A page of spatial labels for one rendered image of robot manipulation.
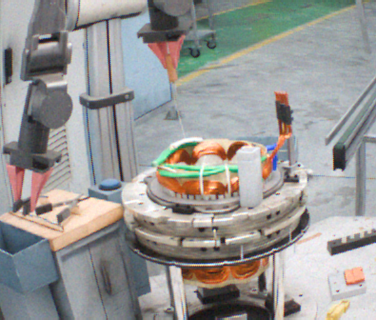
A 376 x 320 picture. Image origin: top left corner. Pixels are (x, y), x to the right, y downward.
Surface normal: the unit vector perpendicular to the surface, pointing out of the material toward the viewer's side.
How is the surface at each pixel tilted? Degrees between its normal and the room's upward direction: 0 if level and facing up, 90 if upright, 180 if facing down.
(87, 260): 90
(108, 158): 90
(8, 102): 90
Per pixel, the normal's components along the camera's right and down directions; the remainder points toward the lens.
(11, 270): -0.60, 0.30
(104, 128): 0.45, 0.23
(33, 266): 0.79, 0.11
